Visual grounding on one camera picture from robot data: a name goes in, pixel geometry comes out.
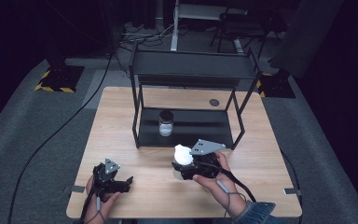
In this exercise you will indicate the black chair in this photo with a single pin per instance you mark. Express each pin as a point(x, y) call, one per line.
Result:
point(245, 28)

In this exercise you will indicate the dark grey draped cloth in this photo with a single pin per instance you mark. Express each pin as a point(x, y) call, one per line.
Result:
point(304, 34)

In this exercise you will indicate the round grey table grommet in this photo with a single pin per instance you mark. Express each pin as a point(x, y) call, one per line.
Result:
point(214, 102)

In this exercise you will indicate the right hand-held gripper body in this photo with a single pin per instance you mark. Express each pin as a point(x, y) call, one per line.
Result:
point(205, 168)

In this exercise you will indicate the person's right hand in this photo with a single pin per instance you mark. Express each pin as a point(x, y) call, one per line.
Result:
point(227, 199)

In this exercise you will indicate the white-lidded jar with white powder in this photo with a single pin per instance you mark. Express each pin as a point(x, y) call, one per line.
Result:
point(182, 155)

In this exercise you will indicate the black-lidded glass jar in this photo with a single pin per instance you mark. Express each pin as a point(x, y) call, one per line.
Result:
point(166, 124)

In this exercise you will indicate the white desk frame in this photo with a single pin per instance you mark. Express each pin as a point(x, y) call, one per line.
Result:
point(174, 31)

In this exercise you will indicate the person's left hand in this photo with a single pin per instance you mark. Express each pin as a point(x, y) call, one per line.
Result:
point(98, 211)

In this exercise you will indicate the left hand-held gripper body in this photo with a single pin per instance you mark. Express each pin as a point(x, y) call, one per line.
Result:
point(105, 182)

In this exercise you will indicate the grey table edge tab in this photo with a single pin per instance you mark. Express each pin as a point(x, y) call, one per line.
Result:
point(78, 188)
point(292, 191)

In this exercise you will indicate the black metal two-tier rack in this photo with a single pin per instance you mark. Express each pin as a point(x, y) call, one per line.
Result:
point(192, 63)

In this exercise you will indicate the black yellow-striped stand base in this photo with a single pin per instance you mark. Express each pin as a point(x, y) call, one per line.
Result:
point(60, 77)
point(276, 87)

